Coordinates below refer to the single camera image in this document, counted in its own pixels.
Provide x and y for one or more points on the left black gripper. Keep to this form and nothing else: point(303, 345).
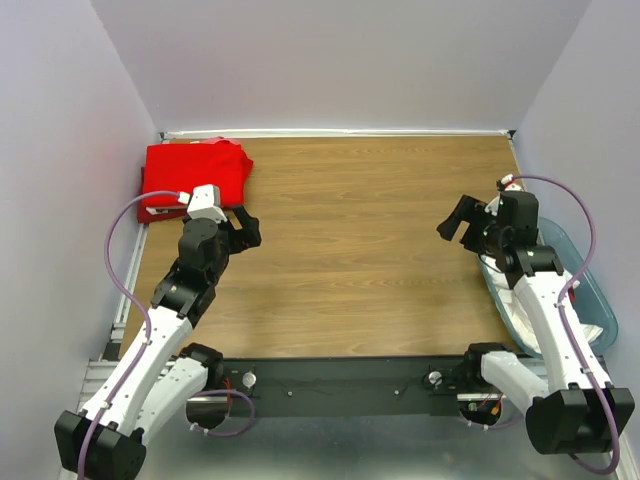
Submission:
point(247, 237)

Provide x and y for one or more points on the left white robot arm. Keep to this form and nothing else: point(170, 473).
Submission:
point(108, 437)

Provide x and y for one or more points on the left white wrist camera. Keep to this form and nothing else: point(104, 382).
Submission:
point(204, 202)

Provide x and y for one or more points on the folded red t shirt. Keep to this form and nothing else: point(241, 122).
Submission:
point(181, 167)

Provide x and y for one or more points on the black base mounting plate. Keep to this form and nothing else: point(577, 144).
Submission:
point(346, 387)

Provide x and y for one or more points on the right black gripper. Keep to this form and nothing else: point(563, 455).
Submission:
point(472, 210)

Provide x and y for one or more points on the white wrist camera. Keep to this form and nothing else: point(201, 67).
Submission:
point(204, 202)
point(508, 183)

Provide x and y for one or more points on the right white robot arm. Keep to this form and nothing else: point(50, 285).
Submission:
point(576, 409)

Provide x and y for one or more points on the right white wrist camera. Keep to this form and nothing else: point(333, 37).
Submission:
point(508, 183)

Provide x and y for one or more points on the white t shirt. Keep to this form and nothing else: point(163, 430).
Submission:
point(595, 315)

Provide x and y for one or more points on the teal plastic bin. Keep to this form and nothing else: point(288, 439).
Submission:
point(553, 235)

